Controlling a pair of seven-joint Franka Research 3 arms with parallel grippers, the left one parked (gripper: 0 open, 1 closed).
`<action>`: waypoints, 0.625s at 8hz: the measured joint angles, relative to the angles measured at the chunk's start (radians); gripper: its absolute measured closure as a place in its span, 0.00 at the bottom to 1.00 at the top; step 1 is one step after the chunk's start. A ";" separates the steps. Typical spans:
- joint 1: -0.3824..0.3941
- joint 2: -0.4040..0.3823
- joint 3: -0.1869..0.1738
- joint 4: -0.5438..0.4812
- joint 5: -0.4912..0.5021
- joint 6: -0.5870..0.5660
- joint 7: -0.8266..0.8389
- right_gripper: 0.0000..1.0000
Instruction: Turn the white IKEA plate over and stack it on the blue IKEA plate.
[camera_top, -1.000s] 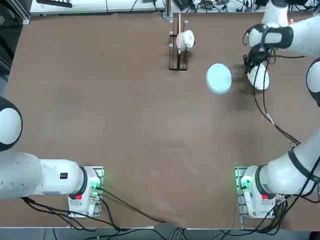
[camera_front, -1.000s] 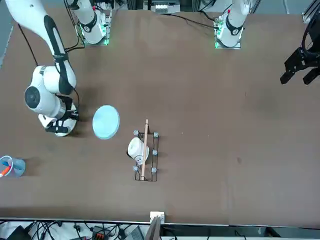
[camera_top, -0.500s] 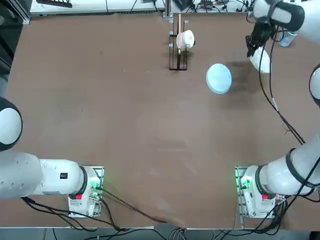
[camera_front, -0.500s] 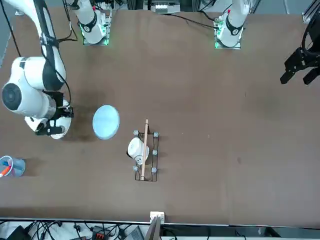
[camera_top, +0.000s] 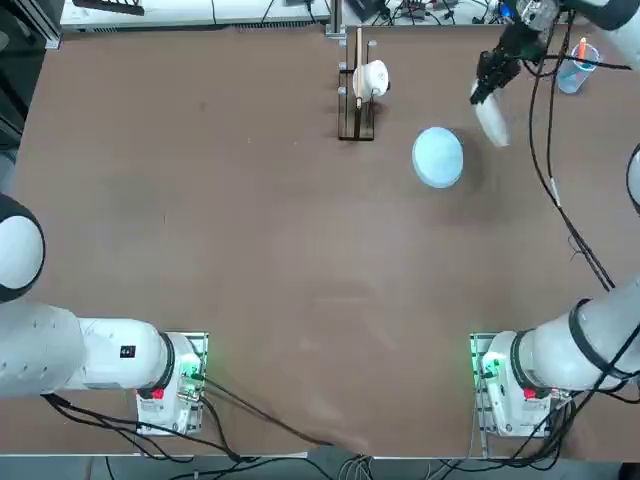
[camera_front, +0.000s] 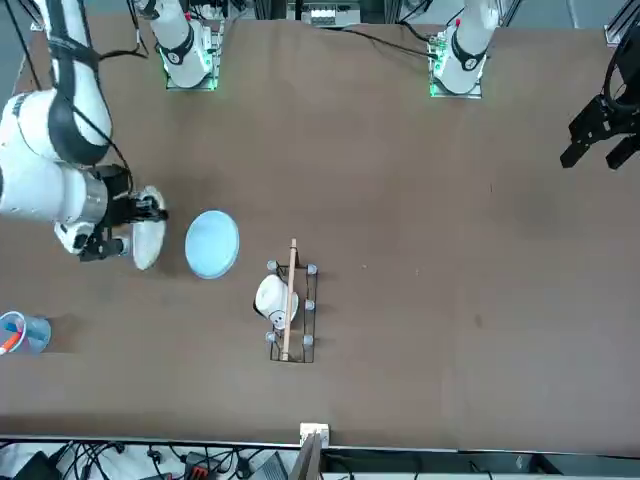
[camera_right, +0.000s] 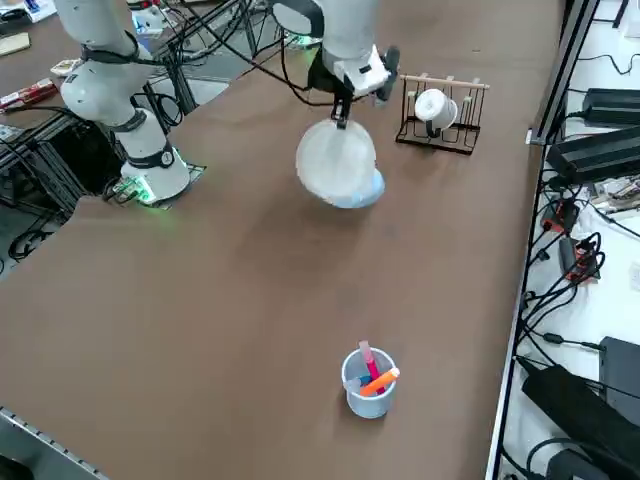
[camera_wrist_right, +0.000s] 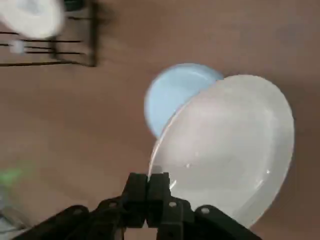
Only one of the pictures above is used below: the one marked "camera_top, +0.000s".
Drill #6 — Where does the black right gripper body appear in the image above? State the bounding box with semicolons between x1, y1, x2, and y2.
499;23;549;64

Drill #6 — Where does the white plate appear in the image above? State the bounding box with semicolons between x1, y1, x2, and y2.
469;92;511;149

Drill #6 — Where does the blue plate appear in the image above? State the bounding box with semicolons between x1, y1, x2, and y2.
411;126;465;189

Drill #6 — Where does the clear plastic beaker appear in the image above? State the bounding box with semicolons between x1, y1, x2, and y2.
556;43;605;95

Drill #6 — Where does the white cup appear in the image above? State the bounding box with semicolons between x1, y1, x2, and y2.
352;59;391;101

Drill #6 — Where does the black cable with white tag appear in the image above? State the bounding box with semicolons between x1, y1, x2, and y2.
547;19;617;292

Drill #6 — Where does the black wire cup rack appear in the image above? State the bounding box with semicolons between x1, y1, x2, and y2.
337;67;376;142

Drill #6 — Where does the aluminium profile post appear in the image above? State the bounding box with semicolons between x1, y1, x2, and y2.
325;0;347;39

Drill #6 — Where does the metal base plate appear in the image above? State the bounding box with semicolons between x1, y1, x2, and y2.
468;332;576;439
135;330;210;436

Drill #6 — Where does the white cable duct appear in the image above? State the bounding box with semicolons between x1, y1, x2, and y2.
59;0;332;26

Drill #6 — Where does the brown cable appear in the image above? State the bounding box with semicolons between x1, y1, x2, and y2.
199;377;337;447

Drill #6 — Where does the aluminium profile rail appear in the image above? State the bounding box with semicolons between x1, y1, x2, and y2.
42;18;64;50

